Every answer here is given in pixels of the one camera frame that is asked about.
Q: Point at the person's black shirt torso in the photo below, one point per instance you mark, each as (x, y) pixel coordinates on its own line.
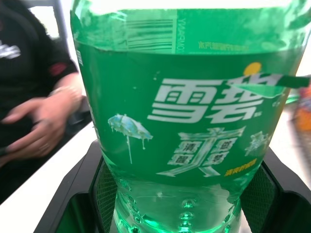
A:
(26, 48)

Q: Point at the orange blurred item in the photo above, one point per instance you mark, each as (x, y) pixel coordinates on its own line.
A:
(303, 116)

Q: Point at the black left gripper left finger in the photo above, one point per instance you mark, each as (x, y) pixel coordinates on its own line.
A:
(80, 184)

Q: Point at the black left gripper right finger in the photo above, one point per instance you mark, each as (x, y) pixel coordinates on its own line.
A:
(279, 194)

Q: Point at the green Sprite plastic bottle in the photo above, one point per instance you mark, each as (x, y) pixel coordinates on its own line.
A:
(189, 109)

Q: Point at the person's left hand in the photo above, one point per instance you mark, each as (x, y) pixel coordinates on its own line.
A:
(46, 116)

